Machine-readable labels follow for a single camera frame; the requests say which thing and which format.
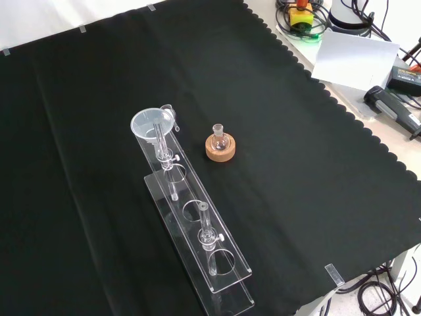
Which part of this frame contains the black table cloth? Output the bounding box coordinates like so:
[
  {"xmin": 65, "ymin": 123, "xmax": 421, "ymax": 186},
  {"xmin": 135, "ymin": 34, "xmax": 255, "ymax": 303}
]
[{"xmin": 0, "ymin": 0, "xmax": 421, "ymax": 316}]

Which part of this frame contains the cork ring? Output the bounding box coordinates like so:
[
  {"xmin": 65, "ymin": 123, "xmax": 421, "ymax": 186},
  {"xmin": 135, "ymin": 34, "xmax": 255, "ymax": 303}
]
[{"xmin": 205, "ymin": 134, "xmax": 237, "ymax": 163}]

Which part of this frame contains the clear glass weighing funnel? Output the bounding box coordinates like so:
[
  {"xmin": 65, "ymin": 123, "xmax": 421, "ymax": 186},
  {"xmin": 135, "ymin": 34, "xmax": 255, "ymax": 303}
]
[{"xmin": 160, "ymin": 103, "xmax": 182, "ymax": 133}]

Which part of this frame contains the pale board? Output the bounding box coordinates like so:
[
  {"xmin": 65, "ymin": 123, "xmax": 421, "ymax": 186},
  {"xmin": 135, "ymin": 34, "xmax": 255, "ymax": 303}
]
[{"xmin": 310, "ymin": 28, "xmax": 401, "ymax": 92}]

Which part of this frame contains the small round-bottom glass flask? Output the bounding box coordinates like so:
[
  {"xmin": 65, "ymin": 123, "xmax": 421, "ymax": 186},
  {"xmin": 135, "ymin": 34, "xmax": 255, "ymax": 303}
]
[{"xmin": 211, "ymin": 123, "xmax": 230, "ymax": 153}]

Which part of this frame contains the yellow stop button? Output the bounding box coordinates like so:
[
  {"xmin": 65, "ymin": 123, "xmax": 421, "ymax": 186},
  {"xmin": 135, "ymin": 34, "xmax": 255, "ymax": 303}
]
[{"xmin": 288, "ymin": 0, "xmax": 314, "ymax": 29}]

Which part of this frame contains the translucent plastic funnel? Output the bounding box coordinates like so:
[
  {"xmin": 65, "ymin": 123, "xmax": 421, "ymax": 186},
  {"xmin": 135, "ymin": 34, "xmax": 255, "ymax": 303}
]
[{"xmin": 130, "ymin": 107, "xmax": 176, "ymax": 155}]

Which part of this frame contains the clear acrylic funnel stand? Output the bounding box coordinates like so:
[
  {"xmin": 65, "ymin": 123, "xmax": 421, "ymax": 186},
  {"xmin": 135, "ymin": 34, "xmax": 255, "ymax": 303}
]
[{"xmin": 133, "ymin": 108, "xmax": 256, "ymax": 316}]

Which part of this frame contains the black handheld device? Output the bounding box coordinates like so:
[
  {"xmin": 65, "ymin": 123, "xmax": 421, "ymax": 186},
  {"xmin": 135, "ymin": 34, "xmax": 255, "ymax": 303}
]
[{"xmin": 363, "ymin": 85, "xmax": 421, "ymax": 141}]

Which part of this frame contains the black power adapter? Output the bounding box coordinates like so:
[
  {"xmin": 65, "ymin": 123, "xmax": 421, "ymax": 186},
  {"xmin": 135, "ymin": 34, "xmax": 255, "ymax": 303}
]
[{"xmin": 386, "ymin": 65, "xmax": 421, "ymax": 98}]

